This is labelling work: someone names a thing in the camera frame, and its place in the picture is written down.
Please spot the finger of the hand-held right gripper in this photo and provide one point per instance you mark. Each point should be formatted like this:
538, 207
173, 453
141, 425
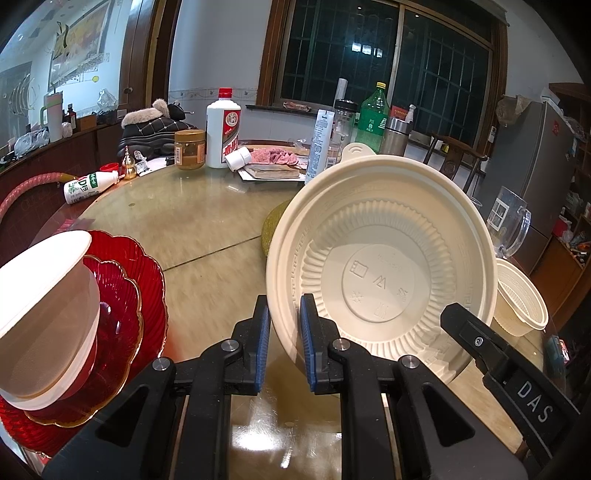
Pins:
471, 334

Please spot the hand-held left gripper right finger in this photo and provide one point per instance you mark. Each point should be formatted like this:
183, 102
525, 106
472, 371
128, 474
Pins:
308, 344

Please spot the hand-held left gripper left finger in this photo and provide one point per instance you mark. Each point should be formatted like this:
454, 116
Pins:
264, 350

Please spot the cream plastic bowl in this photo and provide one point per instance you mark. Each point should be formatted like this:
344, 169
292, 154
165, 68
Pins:
521, 295
378, 240

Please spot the large red glass plate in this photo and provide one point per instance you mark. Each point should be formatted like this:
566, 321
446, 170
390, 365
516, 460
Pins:
147, 295

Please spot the small red glass plate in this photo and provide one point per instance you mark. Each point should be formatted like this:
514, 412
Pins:
117, 323

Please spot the clear glass pitcher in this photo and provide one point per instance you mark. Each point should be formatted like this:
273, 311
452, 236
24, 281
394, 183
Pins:
508, 221

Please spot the gold glitter turntable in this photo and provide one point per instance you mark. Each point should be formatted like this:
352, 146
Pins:
272, 226

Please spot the worn book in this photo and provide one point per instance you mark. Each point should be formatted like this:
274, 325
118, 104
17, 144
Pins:
272, 171

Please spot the wooden chair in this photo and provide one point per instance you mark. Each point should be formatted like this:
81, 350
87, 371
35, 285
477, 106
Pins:
455, 157

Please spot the grey refrigerator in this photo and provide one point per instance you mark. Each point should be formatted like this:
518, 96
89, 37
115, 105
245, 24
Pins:
531, 161

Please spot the cluttered wooden shelf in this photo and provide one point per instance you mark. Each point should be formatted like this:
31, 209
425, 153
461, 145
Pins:
577, 184

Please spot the pink sliced meat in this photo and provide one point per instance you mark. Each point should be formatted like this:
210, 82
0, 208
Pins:
272, 156

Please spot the small white cup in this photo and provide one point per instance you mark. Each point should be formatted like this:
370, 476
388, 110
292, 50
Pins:
238, 159

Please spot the white tube package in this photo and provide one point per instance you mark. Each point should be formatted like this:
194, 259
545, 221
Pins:
318, 147

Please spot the steel thermos flask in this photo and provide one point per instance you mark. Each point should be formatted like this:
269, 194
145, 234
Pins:
395, 138

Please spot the peanut butter jar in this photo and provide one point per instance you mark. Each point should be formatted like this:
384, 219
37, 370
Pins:
189, 150

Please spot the white liquor bottle red cap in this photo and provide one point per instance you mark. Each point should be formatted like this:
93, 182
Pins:
221, 134

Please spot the clear jar black lid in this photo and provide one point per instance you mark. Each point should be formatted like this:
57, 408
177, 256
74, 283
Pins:
345, 120

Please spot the small gold ornament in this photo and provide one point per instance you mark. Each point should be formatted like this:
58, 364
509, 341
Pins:
129, 166

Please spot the white spray bottle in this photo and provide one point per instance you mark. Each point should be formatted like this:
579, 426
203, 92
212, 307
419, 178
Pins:
410, 113

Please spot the green plastic bottle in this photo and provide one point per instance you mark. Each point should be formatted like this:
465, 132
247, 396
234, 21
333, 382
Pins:
371, 120

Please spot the red box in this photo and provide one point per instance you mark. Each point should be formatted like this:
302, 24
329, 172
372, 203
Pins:
398, 111

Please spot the small red lid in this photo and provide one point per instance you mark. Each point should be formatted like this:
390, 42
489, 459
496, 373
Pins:
111, 167

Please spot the white milk bottle green label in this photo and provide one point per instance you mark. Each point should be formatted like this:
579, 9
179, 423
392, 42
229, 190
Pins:
85, 187

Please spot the black quilted fur-trimmed bag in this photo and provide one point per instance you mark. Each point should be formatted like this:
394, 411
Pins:
152, 129

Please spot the clear film roll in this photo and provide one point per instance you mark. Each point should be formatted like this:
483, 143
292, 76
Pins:
341, 90

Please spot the pink hula hoop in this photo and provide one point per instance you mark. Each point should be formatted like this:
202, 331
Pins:
27, 187

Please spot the dark wooden sideboard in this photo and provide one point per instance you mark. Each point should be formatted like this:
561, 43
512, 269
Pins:
46, 161

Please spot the clear plastic bag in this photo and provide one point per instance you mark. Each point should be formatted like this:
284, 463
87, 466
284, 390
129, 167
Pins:
107, 98

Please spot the small brown bottle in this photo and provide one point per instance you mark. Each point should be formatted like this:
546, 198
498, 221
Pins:
70, 119

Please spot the white plastic bag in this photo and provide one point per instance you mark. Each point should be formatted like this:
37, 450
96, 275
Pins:
32, 141

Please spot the wooden door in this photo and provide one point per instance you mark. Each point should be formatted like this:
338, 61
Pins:
147, 46

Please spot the dark window wooden frame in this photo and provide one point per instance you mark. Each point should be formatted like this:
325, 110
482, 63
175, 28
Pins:
415, 60

